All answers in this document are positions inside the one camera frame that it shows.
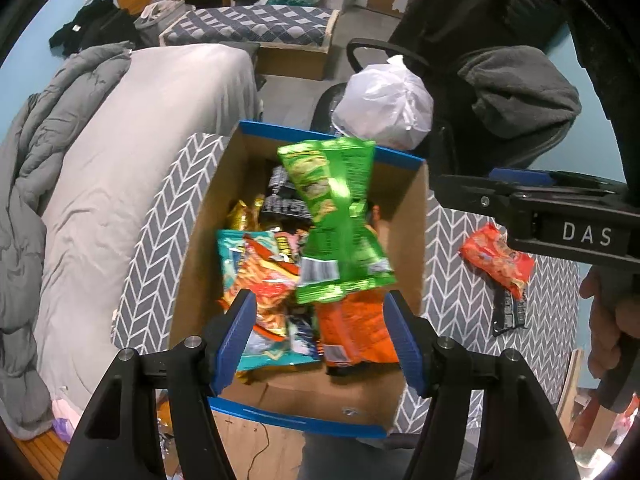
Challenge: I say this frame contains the light blue snack packet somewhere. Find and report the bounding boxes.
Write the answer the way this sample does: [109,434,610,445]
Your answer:
[216,229,321,373]

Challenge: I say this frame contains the black cartoon snack packet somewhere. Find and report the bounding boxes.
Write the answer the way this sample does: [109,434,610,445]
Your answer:
[287,305,323,358]

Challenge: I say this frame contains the blue-rimmed cardboard box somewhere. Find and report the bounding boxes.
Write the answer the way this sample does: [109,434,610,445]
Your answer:
[167,120,431,438]

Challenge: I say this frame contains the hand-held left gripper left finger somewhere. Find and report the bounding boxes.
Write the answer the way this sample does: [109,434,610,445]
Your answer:
[57,289,259,480]

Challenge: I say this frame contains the yellow snack packet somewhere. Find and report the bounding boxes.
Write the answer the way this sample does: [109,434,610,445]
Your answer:
[227,195,266,233]

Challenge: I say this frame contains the grey hoodie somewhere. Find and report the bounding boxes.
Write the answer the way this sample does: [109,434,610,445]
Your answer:
[457,45,583,153]

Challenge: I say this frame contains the black jacket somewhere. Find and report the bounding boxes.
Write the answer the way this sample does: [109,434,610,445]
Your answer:
[387,0,576,86]

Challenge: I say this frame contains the red snack packet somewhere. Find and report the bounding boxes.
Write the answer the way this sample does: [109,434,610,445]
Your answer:
[459,224,536,301]

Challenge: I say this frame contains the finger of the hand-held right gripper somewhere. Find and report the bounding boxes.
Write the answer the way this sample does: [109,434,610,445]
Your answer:
[487,168,627,196]
[436,174,531,222]

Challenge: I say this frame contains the bench with patterned cushion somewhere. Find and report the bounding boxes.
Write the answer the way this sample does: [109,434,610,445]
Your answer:
[159,4,342,81]

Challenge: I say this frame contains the grey duvet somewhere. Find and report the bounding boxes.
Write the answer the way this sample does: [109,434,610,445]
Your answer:
[0,42,133,441]

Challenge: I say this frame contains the orange-red chips packet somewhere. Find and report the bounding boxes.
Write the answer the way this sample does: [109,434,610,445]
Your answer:
[232,237,301,331]

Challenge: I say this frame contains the black silver snack packet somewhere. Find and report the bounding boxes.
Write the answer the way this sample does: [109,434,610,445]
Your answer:
[262,165,313,226]

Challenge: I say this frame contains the small black snack packet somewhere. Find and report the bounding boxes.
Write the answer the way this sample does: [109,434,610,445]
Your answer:
[491,285,530,338]

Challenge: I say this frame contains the large orange snack bag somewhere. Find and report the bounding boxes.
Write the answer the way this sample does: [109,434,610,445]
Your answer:
[315,287,403,376]

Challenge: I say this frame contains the grey laundry bag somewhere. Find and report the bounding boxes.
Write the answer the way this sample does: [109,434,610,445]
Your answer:
[134,0,193,46]

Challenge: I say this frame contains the white plastic bag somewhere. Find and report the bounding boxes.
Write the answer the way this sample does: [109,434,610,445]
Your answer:
[331,55,435,151]

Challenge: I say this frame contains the person's right hand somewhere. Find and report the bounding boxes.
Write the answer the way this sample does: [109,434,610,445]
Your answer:
[580,266,626,376]

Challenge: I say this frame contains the black clothes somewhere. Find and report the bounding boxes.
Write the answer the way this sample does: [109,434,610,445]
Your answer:
[48,0,138,56]

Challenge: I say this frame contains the light wooden board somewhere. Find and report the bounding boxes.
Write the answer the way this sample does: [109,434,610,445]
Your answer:
[557,350,586,428]

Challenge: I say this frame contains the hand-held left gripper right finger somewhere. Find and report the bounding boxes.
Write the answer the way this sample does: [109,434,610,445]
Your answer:
[382,290,583,480]

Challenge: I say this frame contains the green snack bag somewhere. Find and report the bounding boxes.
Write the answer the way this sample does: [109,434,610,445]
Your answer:
[277,136,396,305]

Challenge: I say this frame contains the pink cloth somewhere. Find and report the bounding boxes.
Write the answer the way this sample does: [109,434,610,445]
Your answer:
[50,397,81,443]

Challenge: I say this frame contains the grey bed mattress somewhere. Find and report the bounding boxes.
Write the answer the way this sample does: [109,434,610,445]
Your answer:
[32,42,263,411]

